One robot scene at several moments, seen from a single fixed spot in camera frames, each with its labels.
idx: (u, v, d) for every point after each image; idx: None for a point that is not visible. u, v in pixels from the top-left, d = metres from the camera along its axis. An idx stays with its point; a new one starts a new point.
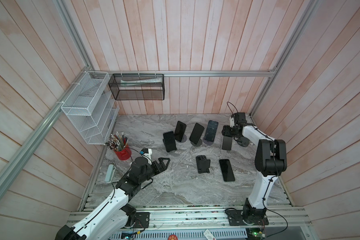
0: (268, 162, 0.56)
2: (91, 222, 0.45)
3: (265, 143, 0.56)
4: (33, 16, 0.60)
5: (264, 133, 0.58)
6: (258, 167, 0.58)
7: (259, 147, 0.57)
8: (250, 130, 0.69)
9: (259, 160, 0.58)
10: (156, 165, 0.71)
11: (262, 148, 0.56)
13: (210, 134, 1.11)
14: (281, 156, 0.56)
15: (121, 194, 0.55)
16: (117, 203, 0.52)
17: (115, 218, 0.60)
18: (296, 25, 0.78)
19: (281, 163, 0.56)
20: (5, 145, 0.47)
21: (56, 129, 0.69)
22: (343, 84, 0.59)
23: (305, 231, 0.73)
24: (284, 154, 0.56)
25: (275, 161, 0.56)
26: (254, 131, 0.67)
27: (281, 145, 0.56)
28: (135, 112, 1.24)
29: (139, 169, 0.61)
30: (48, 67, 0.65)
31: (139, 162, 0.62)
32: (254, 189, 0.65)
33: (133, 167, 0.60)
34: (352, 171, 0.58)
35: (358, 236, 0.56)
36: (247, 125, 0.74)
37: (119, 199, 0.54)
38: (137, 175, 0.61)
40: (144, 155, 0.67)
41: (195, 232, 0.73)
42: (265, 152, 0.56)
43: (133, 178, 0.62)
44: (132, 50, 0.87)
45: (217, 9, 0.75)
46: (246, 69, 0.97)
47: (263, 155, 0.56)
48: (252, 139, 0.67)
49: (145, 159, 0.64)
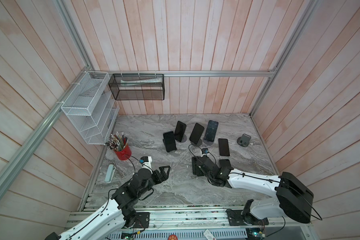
0: (305, 207, 0.44)
2: (74, 236, 0.45)
3: (283, 193, 0.44)
4: (33, 15, 0.60)
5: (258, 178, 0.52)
6: (298, 216, 0.44)
7: (283, 201, 0.44)
8: (244, 182, 0.55)
9: (294, 211, 0.44)
10: (157, 174, 0.68)
11: (291, 202, 0.43)
13: (210, 134, 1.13)
14: (301, 189, 0.46)
15: (112, 209, 0.52)
16: (107, 216, 0.51)
17: (111, 221, 0.60)
18: (296, 26, 0.78)
19: (307, 194, 0.46)
20: (5, 145, 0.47)
21: (56, 129, 0.69)
22: (343, 84, 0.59)
23: (305, 231, 0.73)
24: (300, 184, 0.47)
25: (303, 197, 0.46)
26: (248, 181, 0.54)
27: (290, 178, 0.46)
28: (135, 112, 1.24)
29: (140, 182, 0.58)
30: (48, 67, 0.65)
31: (141, 175, 0.58)
32: (261, 210, 0.60)
33: (134, 178, 0.57)
34: (351, 171, 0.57)
35: (358, 236, 0.56)
36: (230, 173, 0.61)
37: (110, 213, 0.51)
38: (136, 187, 0.57)
40: (144, 164, 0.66)
41: (195, 232, 0.73)
42: (291, 197, 0.44)
43: (132, 189, 0.59)
44: (132, 50, 0.87)
45: (217, 9, 0.75)
46: (246, 69, 0.97)
47: (294, 203, 0.43)
48: (249, 188, 0.55)
49: (148, 173, 0.60)
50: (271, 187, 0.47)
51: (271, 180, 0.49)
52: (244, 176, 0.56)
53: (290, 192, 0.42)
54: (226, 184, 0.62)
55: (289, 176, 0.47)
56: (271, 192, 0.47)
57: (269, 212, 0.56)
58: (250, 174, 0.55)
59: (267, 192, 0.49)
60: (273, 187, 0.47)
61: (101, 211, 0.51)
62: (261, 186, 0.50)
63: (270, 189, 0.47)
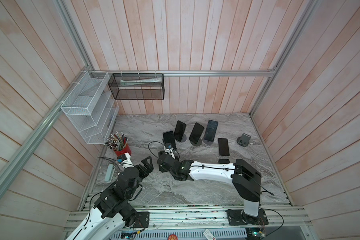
0: (256, 188, 0.49)
2: None
3: (238, 179, 0.47)
4: (33, 15, 0.60)
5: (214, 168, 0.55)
6: (252, 197, 0.48)
7: (239, 187, 0.47)
8: (204, 174, 0.56)
9: (248, 193, 0.48)
10: (142, 169, 0.63)
11: (244, 186, 0.46)
13: (210, 134, 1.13)
14: (252, 173, 0.51)
15: (96, 219, 0.47)
16: (92, 228, 0.46)
17: (109, 225, 0.60)
18: (296, 26, 0.78)
19: (257, 176, 0.52)
20: (5, 145, 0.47)
21: (56, 129, 0.69)
22: (342, 84, 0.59)
23: (305, 231, 0.73)
24: (250, 168, 0.51)
25: (253, 180, 0.51)
26: (208, 172, 0.55)
27: (243, 164, 0.50)
28: (135, 112, 1.24)
29: (127, 183, 0.52)
30: (48, 67, 0.65)
31: (127, 176, 0.52)
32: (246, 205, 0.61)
33: (120, 179, 0.51)
34: (351, 171, 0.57)
35: (358, 236, 0.56)
36: (191, 166, 0.61)
37: (94, 225, 0.47)
38: (122, 188, 0.51)
40: (123, 163, 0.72)
41: (195, 232, 0.73)
42: (244, 182, 0.47)
43: (119, 191, 0.54)
44: (132, 50, 0.87)
45: (217, 9, 0.75)
46: (246, 69, 0.97)
47: (247, 187, 0.47)
48: (209, 177, 0.56)
49: (134, 173, 0.54)
50: (228, 176, 0.50)
51: (227, 168, 0.52)
52: (204, 168, 0.57)
53: (243, 178, 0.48)
54: (188, 178, 0.62)
55: (242, 163, 0.50)
56: (228, 180, 0.50)
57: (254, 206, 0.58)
58: (209, 165, 0.57)
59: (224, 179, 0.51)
60: (229, 175, 0.50)
61: (85, 224, 0.47)
62: (220, 176, 0.52)
63: (227, 178, 0.50)
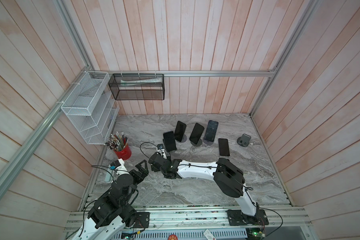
0: (237, 185, 0.52)
2: None
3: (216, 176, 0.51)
4: (33, 15, 0.60)
5: (200, 166, 0.58)
6: (232, 194, 0.53)
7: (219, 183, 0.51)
8: (189, 171, 0.60)
9: (228, 190, 0.52)
10: (136, 174, 0.62)
11: (224, 182, 0.50)
13: (210, 134, 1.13)
14: (233, 170, 0.54)
15: (90, 229, 0.47)
16: (87, 238, 0.47)
17: (109, 228, 0.61)
18: (296, 26, 0.78)
19: (238, 174, 0.55)
20: (5, 145, 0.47)
21: (56, 129, 0.69)
22: (343, 84, 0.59)
23: (305, 231, 0.73)
24: (233, 166, 0.55)
25: (234, 177, 0.54)
26: (193, 169, 0.59)
27: (225, 163, 0.54)
28: (135, 112, 1.24)
29: (120, 191, 0.50)
30: (48, 67, 0.65)
31: (121, 183, 0.51)
32: (240, 204, 0.62)
33: (113, 187, 0.50)
34: (351, 171, 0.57)
35: (359, 236, 0.56)
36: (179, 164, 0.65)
37: (89, 235, 0.47)
38: (116, 196, 0.50)
40: (117, 169, 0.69)
41: (195, 232, 0.73)
42: (224, 179, 0.51)
43: (113, 199, 0.53)
44: (132, 50, 0.87)
45: (217, 9, 0.75)
46: (246, 69, 0.97)
47: (226, 183, 0.50)
48: (194, 175, 0.60)
49: (128, 180, 0.53)
50: (210, 173, 0.54)
51: (210, 166, 0.56)
52: (190, 166, 0.61)
53: (223, 175, 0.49)
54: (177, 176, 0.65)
55: (224, 160, 0.54)
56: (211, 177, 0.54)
57: (247, 203, 0.59)
58: (196, 163, 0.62)
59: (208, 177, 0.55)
60: (211, 173, 0.53)
61: (80, 235, 0.47)
62: (203, 173, 0.56)
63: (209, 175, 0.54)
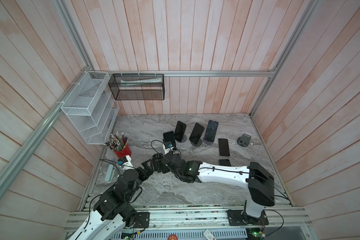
0: (271, 194, 0.47)
2: None
3: (254, 184, 0.44)
4: (33, 15, 0.60)
5: (225, 169, 0.52)
6: (265, 203, 0.47)
7: (254, 191, 0.45)
8: (212, 176, 0.53)
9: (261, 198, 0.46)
10: (142, 171, 0.64)
11: (260, 191, 0.44)
13: (210, 134, 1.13)
14: (266, 176, 0.49)
15: (96, 222, 0.48)
16: (92, 230, 0.47)
17: (109, 226, 0.60)
18: (296, 25, 0.78)
19: (271, 179, 0.50)
20: (5, 145, 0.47)
21: (56, 128, 0.69)
22: (343, 84, 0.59)
23: (305, 231, 0.73)
24: (264, 170, 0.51)
25: (267, 183, 0.49)
26: (217, 174, 0.53)
27: (257, 167, 0.48)
28: (135, 112, 1.24)
29: (126, 185, 0.52)
30: (48, 67, 0.65)
31: (126, 178, 0.52)
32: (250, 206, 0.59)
33: (119, 181, 0.51)
34: (351, 171, 0.58)
35: (359, 236, 0.56)
36: (199, 168, 0.58)
37: (94, 227, 0.47)
38: (122, 191, 0.52)
40: (123, 165, 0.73)
41: (195, 232, 0.73)
42: (260, 188, 0.45)
43: (118, 193, 0.54)
44: (132, 50, 0.87)
45: (217, 9, 0.75)
46: (246, 69, 0.97)
47: (262, 193, 0.44)
48: (218, 180, 0.54)
49: (133, 174, 0.55)
50: (242, 179, 0.47)
51: (241, 171, 0.49)
52: (214, 170, 0.54)
53: (259, 183, 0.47)
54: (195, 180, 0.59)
55: (257, 165, 0.48)
56: (242, 184, 0.47)
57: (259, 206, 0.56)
58: (220, 167, 0.54)
59: (239, 183, 0.48)
60: (243, 179, 0.47)
61: (85, 227, 0.47)
62: (232, 179, 0.49)
63: (240, 181, 0.47)
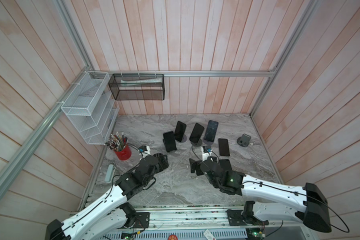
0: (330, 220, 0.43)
2: (78, 222, 0.43)
3: (315, 208, 0.41)
4: (33, 15, 0.60)
5: (275, 187, 0.49)
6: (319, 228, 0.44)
7: (315, 217, 0.41)
8: (261, 192, 0.50)
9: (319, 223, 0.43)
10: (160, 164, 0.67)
11: (324, 219, 0.42)
13: (210, 134, 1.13)
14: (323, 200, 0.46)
15: (117, 195, 0.50)
16: (112, 203, 0.48)
17: (113, 216, 0.60)
18: (296, 25, 0.78)
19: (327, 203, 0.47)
20: (5, 145, 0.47)
21: (56, 129, 0.69)
22: (343, 84, 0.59)
23: (305, 231, 0.73)
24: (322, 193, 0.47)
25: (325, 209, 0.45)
26: (265, 191, 0.49)
27: (315, 189, 0.44)
28: (135, 112, 1.24)
29: (147, 168, 0.56)
30: (48, 67, 0.65)
31: (148, 161, 0.56)
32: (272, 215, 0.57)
33: (141, 164, 0.55)
34: (352, 171, 0.58)
35: (359, 236, 0.56)
36: (244, 181, 0.54)
37: (115, 200, 0.49)
38: (142, 173, 0.55)
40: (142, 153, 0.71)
41: (195, 232, 0.73)
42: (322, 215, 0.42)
43: (137, 176, 0.57)
44: (132, 51, 0.88)
45: (217, 9, 0.75)
46: (246, 69, 0.97)
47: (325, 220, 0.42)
48: (266, 197, 0.51)
49: (155, 160, 0.59)
50: (299, 201, 0.44)
51: (297, 192, 0.46)
52: (262, 186, 0.51)
53: (321, 209, 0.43)
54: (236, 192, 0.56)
55: (314, 187, 0.45)
56: (297, 206, 0.44)
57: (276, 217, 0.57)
58: (269, 183, 0.50)
59: (293, 205, 0.45)
60: (300, 201, 0.44)
61: (105, 198, 0.49)
62: (285, 199, 0.46)
63: (296, 203, 0.44)
